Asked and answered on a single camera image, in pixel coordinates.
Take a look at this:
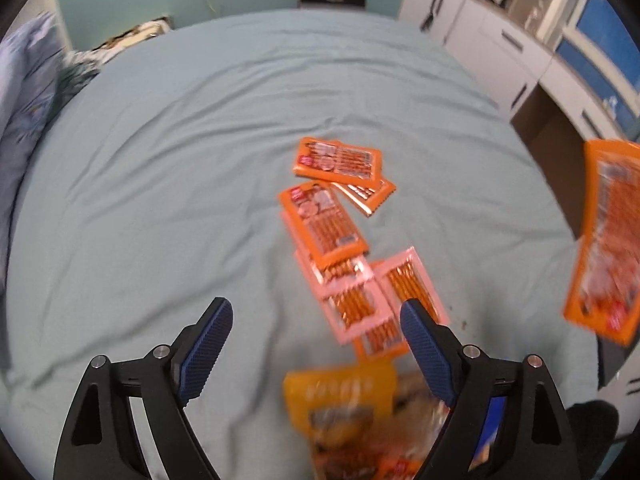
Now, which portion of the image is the black chair back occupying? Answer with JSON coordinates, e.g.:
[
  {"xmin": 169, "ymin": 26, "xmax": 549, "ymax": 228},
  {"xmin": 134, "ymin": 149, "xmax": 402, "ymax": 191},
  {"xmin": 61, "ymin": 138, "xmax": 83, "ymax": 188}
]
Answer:
[{"xmin": 298, "ymin": 0, "xmax": 366, "ymax": 11}]

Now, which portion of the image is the orange snack pouch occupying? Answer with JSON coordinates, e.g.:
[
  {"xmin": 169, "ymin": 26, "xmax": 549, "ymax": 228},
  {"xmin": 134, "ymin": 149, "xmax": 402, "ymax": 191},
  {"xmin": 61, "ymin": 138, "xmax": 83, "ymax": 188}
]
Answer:
[{"xmin": 563, "ymin": 139, "xmax": 640, "ymax": 346}]

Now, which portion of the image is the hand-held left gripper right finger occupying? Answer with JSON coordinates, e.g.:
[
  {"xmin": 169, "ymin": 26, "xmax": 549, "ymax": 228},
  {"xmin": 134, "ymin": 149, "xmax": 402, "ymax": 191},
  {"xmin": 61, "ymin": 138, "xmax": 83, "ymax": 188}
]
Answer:
[{"xmin": 400, "ymin": 298, "xmax": 581, "ymax": 480}]

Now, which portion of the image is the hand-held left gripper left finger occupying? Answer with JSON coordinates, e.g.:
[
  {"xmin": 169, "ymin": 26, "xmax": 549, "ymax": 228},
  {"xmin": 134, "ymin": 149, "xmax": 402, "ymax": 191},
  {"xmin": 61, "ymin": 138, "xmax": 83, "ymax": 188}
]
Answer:
[{"xmin": 52, "ymin": 296, "xmax": 234, "ymax": 480}]

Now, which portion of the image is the white drawer cabinet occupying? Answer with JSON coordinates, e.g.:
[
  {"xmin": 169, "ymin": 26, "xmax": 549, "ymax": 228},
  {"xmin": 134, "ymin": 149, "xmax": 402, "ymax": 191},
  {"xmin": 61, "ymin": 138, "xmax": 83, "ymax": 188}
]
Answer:
[{"xmin": 397, "ymin": 0, "xmax": 640, "ymax": 141}]

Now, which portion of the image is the pile of orange stick packets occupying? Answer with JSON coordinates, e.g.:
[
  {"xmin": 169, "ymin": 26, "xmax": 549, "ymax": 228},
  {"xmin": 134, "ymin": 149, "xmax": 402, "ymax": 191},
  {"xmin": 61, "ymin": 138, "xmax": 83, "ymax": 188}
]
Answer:
[{"xmin": 278, "ymin": 137, "xmax": 451, "ymax": 361}]

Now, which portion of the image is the bed with grey-blue sheet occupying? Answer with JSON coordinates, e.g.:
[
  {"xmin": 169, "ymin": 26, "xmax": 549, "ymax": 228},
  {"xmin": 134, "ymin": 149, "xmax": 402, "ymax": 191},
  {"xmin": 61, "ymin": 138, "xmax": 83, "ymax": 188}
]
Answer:
[{"xmin": 0, "ymin": 7, "xmax": 606, "ymax": 480}]

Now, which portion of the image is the black hanging strap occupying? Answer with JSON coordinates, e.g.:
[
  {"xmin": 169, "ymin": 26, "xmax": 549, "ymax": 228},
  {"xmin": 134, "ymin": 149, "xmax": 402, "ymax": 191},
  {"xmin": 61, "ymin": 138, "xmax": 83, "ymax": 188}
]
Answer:
[{"xmin": 419, "ymin": 0, "xmax": 443, "ymax": 31}]

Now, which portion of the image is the green crumpled cloth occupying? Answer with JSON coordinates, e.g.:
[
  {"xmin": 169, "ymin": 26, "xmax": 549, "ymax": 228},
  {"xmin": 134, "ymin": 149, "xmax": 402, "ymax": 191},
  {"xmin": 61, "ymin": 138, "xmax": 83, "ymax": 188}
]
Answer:
[{"xmin": 60, "ymin": 55, "xmax": 101, "ymax": 106}]

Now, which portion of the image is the blue white snack bag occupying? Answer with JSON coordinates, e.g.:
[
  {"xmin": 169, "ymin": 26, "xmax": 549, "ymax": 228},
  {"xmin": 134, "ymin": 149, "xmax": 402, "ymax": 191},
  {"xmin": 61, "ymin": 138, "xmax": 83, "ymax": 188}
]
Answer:
[{"xmin": 470, "ymin": 395, "xmax": 505, "ymax": 472}]

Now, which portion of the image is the yellow snack packet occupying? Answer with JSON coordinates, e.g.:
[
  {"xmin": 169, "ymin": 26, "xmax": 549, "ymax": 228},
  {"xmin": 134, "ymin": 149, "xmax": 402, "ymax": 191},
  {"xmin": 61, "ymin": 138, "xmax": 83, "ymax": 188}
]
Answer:
[{"xmin": 282, "ymin": 364, "xmax": 448, "ymax": 466}]

